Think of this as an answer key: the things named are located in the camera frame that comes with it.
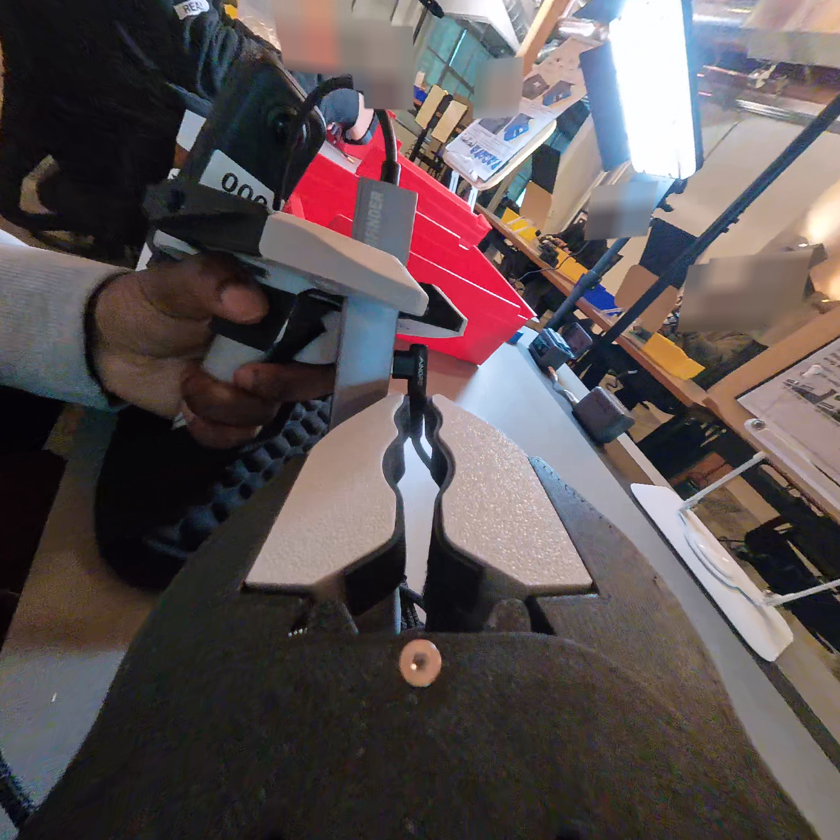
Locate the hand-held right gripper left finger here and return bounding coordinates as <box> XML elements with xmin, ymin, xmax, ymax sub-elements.
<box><xmin>243</xmin><ymin>392</ymin><xmax>406</xmax><ymax>618</ymax></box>

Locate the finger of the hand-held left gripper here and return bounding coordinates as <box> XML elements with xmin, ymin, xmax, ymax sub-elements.
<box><xmin>394</xmin><ymin>282</ymin><xmax>469</xmax><ymax>340</ymax></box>
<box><xmin>258</xmin><ymin>210</ymin><xmax>432</xmax><ymax>320</ymax></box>

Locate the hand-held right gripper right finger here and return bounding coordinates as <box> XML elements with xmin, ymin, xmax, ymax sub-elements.
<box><xmin>423</xmin><ymin>394</ymin><xmax>597</xmax><ymax>634</ymax></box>

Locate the black usb-c cable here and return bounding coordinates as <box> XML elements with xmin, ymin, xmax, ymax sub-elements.
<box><xmin>392</xmin><ymin>343</ymin><xmax>455</xmax><ymax>632</ymax></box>

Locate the grey usb hub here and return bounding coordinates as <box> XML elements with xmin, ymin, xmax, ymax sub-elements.
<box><xmin>330</xmin><ymin>176</ymin><xmax>420</xmax><ymax>429</ymax></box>

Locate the person's left forearm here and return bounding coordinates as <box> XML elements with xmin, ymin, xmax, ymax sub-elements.
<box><xmin>0</xmin><ymin>230</ymin><xmax>132</xmax><ymax>411</ymax></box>

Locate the person's left hand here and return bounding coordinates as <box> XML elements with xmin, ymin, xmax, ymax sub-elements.
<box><xmin>85</xmin><ymin>252</ymin><xmax>342</xmax><ymax>452</ymax></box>

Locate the red plastic bin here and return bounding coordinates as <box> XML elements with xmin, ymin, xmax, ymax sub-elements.
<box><xmin>331</xmin><ymin>210</ymin><xmax>494</xmax><ymax>265</ymax></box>
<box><xmin>403</xmin><ymin>246</ymin><xmax>538</xmax><ymax>366</ymax></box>
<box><xmin>289</xmin><ymin>108</ymin><xmax>476</xmax><ymax>223</ymax></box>

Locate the small blue-grey device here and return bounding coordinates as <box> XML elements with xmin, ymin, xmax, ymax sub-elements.
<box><xmin>528</xmin><ymin>327</ymin><xmax>573</xmax><ymax>370</ymax></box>

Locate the grey charger box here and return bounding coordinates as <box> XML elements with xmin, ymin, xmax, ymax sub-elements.
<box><xmin>574</xmin><ymin>387</ymin><xmax>635</xmax><ymax>446</ymax></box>

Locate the dark foam pad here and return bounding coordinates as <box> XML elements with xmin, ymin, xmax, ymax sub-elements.
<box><xmin>95</xmin><ymin>394</ymin><xmax>332</xmax><ymax>592</ymax></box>

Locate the wooden workbench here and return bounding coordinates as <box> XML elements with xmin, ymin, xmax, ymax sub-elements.
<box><xmin>476</xmin><ymin>203</ymin><xmax>710</xmax><ymax>408</ymax></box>

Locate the white poster stand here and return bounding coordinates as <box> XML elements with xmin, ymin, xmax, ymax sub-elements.
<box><xmin>631</xmin><ymin>419</ymin><xmax>840</xmax><ymax>662</ymax></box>

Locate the yellow storage bin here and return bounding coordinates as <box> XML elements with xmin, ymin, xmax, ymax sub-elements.
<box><xmin>646</xmin><ymin>331</ymin><xmax>704</xmax><ymax>382</ymax></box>

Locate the wooden backing board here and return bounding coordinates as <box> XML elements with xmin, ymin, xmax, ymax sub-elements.
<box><xmin>704</xmin><ymin>315</ymin><xmax>840</xmax><ymax>521</ymax></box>

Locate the black light stand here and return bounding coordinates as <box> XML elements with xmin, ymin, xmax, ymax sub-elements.
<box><xmin>543</xmin><ymin>95</ymin><xmax>840</xmax><ymax>395</ymax></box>

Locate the led light panel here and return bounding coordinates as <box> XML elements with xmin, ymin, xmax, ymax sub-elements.
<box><xmin>581</xmin><ymin>0</ymin><xmax>706</xmax><ymax>181</ymax></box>

